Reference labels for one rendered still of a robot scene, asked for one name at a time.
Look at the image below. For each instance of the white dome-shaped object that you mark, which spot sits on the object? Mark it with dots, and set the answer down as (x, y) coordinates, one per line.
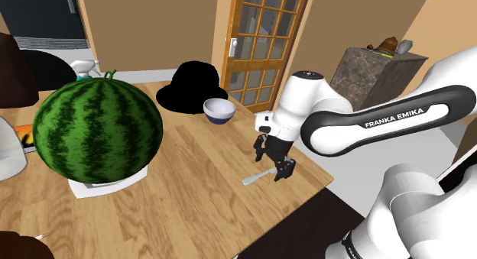
(9, 154)

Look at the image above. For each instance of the white and blue bowl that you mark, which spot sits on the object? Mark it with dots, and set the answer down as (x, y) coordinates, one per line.
(219, 109)

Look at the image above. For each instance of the wooden glass-pane door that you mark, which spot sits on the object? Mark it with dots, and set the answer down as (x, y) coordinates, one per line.
(261, 38)

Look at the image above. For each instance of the black hat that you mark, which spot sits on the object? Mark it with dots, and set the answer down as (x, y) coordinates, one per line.
(192, 87)

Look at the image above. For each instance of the dark robot stand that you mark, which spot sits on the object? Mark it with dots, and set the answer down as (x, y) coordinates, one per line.
(298, 232)

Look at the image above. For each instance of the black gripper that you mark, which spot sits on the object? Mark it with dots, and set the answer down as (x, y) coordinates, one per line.
(278, 146)

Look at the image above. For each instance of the black refrigerator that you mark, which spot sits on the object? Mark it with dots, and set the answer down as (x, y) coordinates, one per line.
(41, 16)

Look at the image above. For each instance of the stone-patterned cabinet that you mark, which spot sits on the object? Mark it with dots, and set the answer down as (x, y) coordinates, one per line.
(372, 75)

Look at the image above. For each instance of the wooden table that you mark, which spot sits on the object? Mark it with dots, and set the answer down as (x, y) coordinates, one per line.
(193, 202)

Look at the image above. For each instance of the white square plate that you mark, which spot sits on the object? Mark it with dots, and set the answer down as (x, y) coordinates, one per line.
(89, 189)

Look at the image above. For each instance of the dark brown chair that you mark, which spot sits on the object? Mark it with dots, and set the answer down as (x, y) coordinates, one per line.
(15, 75)

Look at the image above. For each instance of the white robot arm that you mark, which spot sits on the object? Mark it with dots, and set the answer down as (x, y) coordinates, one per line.
(406, 116)

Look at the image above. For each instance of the silver table knife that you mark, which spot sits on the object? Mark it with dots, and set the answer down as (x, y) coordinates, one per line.
(255, 178)

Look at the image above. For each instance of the brown rounded object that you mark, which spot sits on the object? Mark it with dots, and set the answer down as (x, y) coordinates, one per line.
(22, 247)

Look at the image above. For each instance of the black round chair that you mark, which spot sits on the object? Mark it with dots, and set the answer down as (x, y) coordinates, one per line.
(52, 70)

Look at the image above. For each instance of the green striped watermelon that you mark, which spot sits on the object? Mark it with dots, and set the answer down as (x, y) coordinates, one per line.
(97, 131)

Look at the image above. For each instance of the orange book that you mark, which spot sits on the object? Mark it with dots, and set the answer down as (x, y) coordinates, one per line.
(23, 137)

